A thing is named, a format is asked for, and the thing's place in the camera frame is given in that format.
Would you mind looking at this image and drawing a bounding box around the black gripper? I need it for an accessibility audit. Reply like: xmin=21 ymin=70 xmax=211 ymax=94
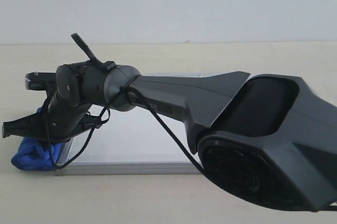
xmin=2 ymin=91 xmax=102 ymax=142

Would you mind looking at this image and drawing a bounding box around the blue microfiber cloth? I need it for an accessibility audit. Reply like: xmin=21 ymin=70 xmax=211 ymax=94
xmin=11 ymin=107 xmax=64 ymax=171

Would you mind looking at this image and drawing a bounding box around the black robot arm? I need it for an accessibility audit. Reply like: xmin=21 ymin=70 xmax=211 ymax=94
xmin=2 ymin=60 xmax=336 ymax=212

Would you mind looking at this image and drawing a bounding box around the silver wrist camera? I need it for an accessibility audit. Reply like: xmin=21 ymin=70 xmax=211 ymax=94
xmin=25 ymin=72 xmax=56 ymax=91

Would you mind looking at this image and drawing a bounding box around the white board with metal frame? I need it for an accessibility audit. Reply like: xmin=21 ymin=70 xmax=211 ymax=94
xmin=54 ymin=72 xmax=211 ymax=177

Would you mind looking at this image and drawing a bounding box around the black cable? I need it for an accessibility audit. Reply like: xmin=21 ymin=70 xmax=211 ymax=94
xmin=43 ymin=33 xmax=209 ymax=177

